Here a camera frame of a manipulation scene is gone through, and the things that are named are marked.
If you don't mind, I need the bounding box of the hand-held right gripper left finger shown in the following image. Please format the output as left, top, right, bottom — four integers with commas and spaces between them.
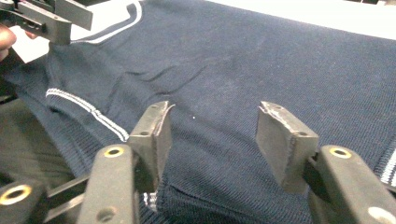
77, 100, 176, 224

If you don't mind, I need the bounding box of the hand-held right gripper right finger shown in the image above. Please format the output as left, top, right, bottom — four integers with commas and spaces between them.
255, 100, 396, 224

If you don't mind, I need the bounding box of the dark navy knit vest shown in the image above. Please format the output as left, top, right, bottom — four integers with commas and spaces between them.
0, 0, 396, 224

